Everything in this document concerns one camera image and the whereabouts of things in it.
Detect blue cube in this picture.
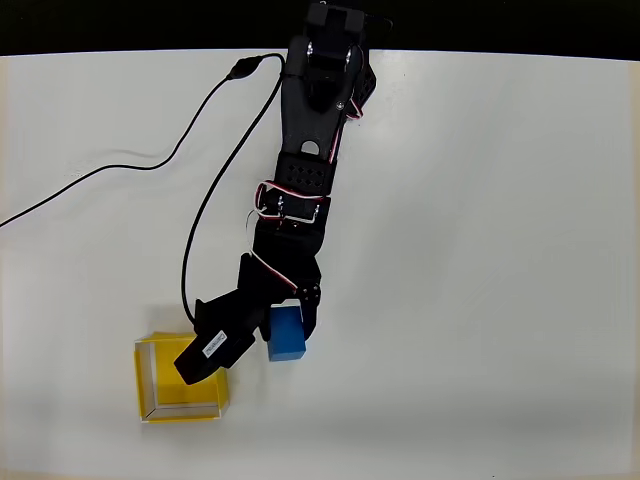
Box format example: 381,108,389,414
266,305,307,363

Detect yellow open box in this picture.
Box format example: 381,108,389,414
133,330,230,425

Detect black gripper-mounted camera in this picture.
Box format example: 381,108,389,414
173,287,272,387

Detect black camera cable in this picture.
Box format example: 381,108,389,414
0,53,289,329

